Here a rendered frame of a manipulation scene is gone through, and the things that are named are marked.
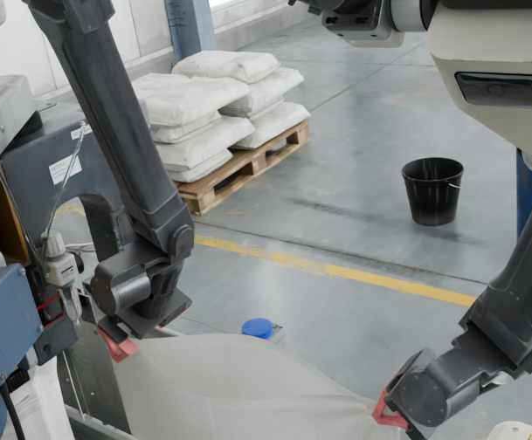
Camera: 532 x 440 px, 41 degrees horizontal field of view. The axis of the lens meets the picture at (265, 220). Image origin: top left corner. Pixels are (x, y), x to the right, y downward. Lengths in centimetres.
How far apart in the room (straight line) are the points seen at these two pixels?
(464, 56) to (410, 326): 193
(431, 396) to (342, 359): 197
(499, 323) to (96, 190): 67
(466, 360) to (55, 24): 51
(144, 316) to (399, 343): 181
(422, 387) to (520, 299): 14
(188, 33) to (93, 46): 634
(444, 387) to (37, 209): 64
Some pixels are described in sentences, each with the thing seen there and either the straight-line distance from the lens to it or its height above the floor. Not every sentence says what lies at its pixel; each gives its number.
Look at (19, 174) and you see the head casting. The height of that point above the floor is 130.
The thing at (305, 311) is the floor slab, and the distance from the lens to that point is 297.
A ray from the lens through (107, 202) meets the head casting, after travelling 118.
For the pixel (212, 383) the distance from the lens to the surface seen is 114.
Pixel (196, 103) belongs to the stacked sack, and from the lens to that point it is 385.
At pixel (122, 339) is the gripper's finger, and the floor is 107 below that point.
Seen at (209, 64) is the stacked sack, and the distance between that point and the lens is 458.
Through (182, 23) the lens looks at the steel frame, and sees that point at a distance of 711.
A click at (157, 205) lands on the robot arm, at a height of 129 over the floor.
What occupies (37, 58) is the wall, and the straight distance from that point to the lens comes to 609.
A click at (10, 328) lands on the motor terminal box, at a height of 125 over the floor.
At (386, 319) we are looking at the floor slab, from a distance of 288.
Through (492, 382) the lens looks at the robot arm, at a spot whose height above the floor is 114.
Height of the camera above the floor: 164
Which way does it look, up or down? 26 degrees down
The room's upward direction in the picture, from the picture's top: 8 degrees counter-clockwise
